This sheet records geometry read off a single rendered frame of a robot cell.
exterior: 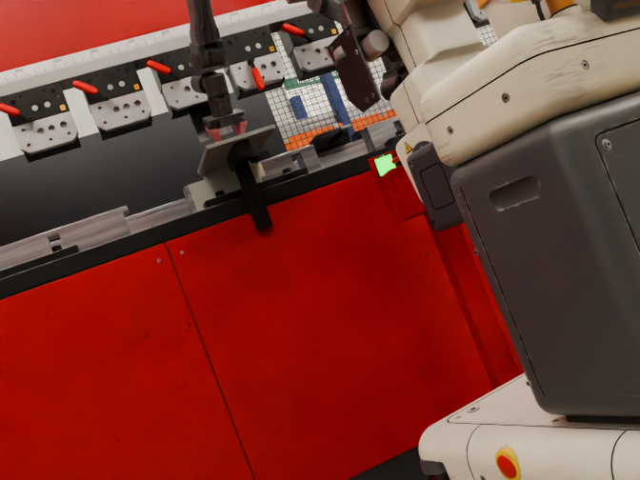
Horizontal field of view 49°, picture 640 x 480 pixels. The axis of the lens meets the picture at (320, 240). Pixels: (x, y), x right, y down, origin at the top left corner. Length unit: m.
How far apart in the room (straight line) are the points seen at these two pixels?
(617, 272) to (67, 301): 1.28
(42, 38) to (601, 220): 1.56
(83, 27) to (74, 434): 1.06
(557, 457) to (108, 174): 1.83
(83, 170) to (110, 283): 0.79
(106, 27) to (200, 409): 1.05
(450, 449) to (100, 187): 1.61
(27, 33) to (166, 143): 0.67
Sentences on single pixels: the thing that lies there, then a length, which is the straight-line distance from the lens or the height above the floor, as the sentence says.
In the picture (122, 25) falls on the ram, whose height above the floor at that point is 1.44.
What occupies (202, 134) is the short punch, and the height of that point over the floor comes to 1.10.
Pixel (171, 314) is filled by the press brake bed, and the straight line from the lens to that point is 1.77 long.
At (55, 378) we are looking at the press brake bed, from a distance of 1.78.
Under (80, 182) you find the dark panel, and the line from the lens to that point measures 2.49.
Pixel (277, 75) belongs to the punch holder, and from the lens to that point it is 2.06.
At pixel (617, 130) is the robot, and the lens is 0.96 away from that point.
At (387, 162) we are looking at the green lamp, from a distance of 1.79.
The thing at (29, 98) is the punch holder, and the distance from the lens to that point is 2.01.
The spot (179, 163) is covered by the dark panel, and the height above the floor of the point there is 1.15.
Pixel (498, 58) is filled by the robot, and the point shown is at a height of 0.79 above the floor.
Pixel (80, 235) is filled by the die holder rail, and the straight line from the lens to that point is 1.92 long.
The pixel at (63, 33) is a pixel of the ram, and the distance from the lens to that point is 2.06.
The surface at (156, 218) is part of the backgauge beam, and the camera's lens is 2.19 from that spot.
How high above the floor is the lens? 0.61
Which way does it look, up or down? 3 degrees up
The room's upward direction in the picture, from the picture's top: 21 degrees counter-clockwise
